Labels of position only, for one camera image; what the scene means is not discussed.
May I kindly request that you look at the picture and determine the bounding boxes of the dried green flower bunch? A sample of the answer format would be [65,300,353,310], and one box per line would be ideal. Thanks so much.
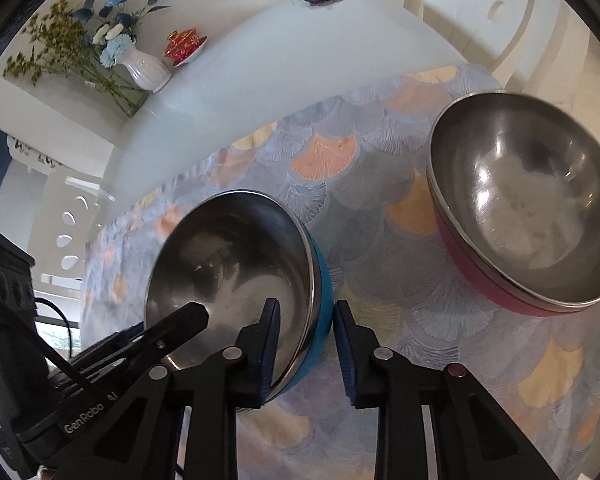
[2,0,112,92]

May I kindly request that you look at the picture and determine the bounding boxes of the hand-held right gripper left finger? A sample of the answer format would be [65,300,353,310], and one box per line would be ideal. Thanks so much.
[87,298,282,480]

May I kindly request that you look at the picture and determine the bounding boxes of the white dining chair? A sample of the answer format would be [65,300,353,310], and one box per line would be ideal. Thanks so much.
[40,175,117,282]
[405,0,571,92]

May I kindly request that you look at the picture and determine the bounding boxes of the pastel leaf pattern tablecloth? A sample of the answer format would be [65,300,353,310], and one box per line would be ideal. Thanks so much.
[80,62,600,480]

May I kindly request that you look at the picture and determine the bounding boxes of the clear glass vase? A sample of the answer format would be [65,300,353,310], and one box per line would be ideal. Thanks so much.
[82,77,149,119]

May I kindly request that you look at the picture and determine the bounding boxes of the blue and white artificial flowers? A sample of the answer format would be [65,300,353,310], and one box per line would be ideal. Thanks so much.
[72,0,171,68]

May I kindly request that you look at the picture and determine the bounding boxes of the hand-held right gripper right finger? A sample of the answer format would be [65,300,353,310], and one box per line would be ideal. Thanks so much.
[333,300,563,480]

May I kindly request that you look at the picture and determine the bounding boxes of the blue steel bowl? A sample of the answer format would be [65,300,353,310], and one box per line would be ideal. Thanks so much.
[144,189,335,408]

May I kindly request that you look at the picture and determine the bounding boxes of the red steel bowl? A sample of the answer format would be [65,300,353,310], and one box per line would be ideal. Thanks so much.
[426,91,600,317]

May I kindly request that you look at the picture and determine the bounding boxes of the white ribbed vase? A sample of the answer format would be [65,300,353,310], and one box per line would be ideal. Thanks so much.
[115,50,173,94]

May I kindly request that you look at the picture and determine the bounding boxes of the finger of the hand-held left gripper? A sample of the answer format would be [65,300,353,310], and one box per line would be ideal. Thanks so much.
[122,302,211,368]

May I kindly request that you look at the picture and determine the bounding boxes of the red lidded teacup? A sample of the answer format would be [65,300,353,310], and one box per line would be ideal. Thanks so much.
[164,29,209,67]

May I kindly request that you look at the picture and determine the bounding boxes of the black cable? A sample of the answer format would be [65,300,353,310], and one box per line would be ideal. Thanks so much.
[30,297,74,352]

